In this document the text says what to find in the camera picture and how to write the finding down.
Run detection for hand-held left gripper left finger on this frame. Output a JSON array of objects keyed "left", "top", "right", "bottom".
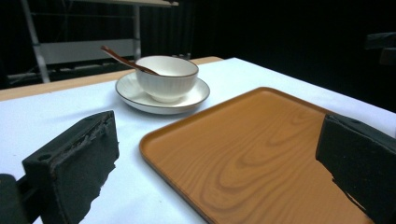
[{"left": 21, "top": 110, "right": 120, "bottom": 224}]

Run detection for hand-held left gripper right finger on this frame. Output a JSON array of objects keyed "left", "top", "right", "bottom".
[{"left": 315, "top": 113, "right": 396, "bottom": 224}]

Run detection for white table cover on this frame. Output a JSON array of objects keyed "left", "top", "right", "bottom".
[{"left": 0, "top": 57, "right": 396, "bottom": 224}]

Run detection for white plate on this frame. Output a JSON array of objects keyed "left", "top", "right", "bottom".
[{"left": 115, "top": 72, "right": 211, "bottom": 116}]

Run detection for wooden tray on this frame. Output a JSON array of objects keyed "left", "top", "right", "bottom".
[{"left": 138, "top": 86, "right": 376, "bottom": 224}]

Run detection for brown wooden spoon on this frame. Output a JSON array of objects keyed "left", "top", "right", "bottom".
[{"left": 100, "top": 45, "right": 162, "bottom": 77}]

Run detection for metal stand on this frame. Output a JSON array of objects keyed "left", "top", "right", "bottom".
[{"left": 6, "top": 0, "right": 180, "bottom": 85}]

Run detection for white ribbed bowl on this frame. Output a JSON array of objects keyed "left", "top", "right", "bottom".
[{"left": 134, "top": 55, "right": 200, "bottom": 104}]

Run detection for dark curtain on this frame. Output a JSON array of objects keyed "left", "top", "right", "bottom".
[{"left": 139, "top": 0, "right": 396, "bottom": 113}]

